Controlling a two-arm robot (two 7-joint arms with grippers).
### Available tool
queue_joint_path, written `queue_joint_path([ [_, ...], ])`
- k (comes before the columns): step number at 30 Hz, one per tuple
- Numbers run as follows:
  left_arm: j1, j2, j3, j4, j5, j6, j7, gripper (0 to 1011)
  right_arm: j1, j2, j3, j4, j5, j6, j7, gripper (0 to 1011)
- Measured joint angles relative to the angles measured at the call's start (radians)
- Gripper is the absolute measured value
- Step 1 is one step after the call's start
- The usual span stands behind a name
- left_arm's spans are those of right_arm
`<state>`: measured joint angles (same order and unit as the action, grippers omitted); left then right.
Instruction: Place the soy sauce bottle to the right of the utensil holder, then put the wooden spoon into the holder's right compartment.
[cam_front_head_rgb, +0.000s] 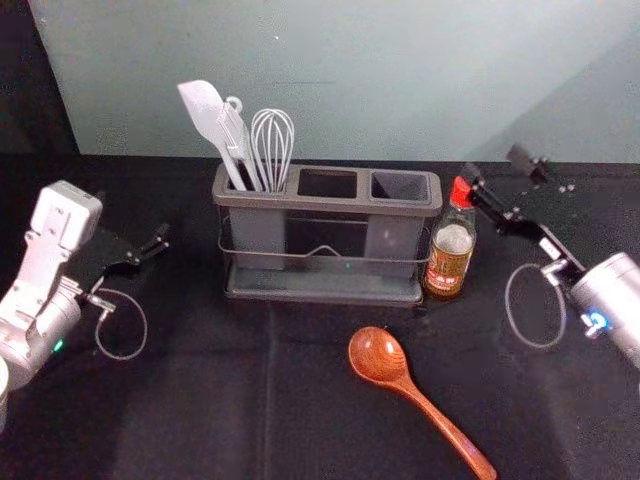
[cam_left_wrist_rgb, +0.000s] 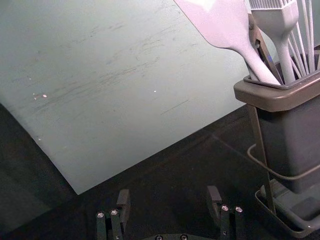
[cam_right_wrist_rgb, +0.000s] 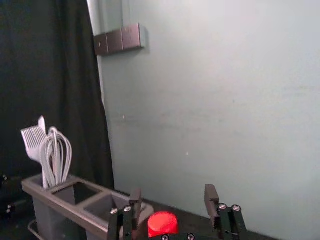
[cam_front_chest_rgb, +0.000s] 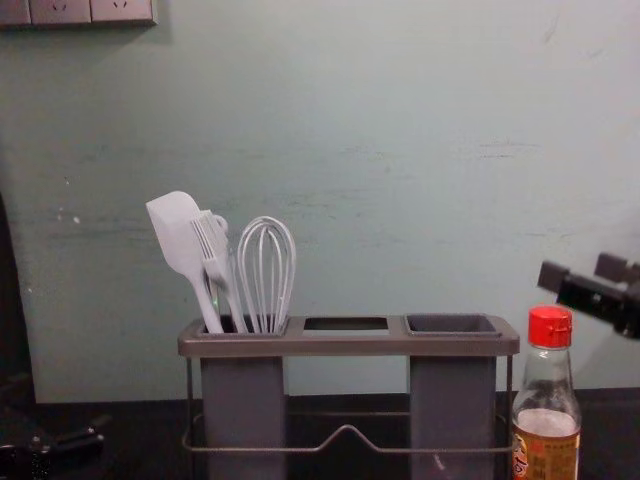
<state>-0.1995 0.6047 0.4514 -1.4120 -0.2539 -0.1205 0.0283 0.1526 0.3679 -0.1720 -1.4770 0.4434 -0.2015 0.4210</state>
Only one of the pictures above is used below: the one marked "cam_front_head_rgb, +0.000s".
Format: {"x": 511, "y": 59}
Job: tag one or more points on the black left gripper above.
{"x": 107, "y": 255}

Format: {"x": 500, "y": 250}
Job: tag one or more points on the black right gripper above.
{"x": 545, "y": 240}

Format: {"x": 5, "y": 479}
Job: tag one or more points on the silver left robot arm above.
{"x": 45, "y": 280}

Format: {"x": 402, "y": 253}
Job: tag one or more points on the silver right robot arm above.
{"x": 610, "y": 295}

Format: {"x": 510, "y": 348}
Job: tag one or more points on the sauce bottle with red cap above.
{"x": 450, "y": 250}

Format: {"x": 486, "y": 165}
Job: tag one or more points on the grey three-compartment utensil holder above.
{"x": 260, "y": 235}

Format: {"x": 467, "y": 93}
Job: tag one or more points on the grey kitchen tongs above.
{"x": 235, "y": 135}

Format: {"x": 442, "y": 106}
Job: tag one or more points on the grey silicone spatula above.
{"x": 205, "y": 112}

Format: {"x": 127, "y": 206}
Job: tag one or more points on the black table cloth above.
{"x": 210, "y": 400}

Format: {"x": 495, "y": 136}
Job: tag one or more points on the black backdrop cloth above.
{"x": 30, "y": 75}

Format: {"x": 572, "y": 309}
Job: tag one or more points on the brown wooden spoon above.
{"x": 382, "y": 357}

